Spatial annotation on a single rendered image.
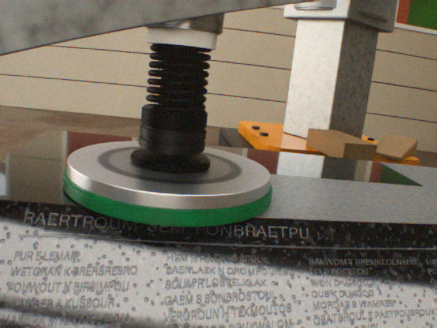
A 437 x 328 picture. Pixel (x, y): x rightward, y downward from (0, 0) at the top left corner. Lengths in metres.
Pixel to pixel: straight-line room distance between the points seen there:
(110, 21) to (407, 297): 0.36
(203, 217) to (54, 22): 0.19
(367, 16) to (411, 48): 5.89
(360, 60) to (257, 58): 5.19
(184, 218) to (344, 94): 1.03
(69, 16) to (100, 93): 6.38
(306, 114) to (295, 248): 0.98
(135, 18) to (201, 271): 0.22
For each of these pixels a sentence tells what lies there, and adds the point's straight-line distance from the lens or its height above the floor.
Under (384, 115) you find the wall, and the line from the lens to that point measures 7.10.
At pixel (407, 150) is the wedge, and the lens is 1.33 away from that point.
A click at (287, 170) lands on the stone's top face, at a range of 0.60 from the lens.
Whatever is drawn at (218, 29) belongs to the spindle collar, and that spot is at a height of 1.02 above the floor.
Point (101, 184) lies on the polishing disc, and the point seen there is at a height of 0.88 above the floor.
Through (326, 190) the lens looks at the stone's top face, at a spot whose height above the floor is 0.85.
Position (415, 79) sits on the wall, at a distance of 7.25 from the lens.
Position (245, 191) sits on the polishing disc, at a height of 0.88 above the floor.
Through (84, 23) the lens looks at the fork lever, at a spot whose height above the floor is 1.01.
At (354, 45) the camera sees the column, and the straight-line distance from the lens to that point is 1.34.
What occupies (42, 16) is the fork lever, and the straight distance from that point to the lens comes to 0.34.
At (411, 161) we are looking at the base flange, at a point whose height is 0.78.
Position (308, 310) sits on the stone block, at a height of 0.79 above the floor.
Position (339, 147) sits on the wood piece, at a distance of 1.09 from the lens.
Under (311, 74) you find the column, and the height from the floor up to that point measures 0.98.
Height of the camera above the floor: 0.99
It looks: 14 degrees down
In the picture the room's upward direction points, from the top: 7 degrees clockwise
